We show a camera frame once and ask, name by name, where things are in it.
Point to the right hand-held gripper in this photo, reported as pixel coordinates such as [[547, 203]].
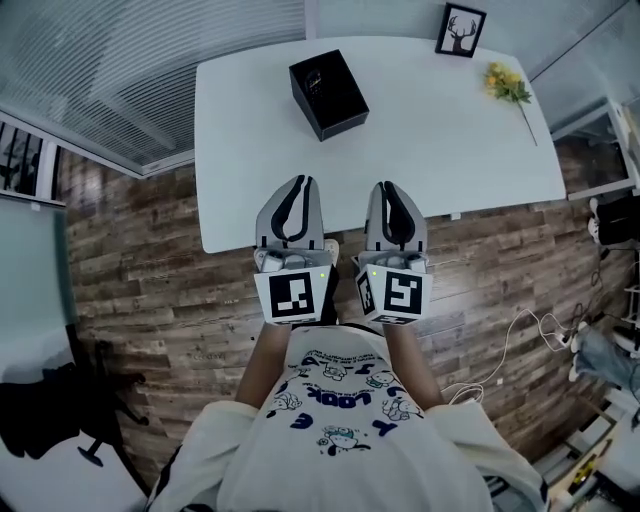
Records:
[[400, 295]]

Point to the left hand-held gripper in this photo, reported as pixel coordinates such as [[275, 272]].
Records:
[[295, 295]]

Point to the black box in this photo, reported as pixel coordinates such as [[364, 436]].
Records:
[[345, 107]]

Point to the person's left forearm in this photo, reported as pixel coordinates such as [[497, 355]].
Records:
[[262, 360]]

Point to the person's right forearm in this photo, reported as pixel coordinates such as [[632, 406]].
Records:
[[412, 365]]

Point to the person's white shoe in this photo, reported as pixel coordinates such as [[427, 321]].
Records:
[[333, 251]]

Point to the person's black trousers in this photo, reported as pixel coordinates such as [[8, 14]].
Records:
[[617, 220], [330, 295]]

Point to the yellow artificial flower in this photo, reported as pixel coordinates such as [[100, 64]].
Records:
[[505, 82]]

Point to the black framed deer picture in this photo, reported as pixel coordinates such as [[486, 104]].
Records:
[[460, 30]]

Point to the white printed t-shirt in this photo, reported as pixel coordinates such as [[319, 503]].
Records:
[[350, 440]]

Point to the white side table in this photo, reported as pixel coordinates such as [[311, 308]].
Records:
[[622, 150]]

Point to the green glass panel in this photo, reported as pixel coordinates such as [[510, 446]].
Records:
[[30, 285]]

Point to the black metal railing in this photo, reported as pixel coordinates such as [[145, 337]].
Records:
[[22, 160]]

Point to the black office chair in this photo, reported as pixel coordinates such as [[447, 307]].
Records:
[[55, 405]]

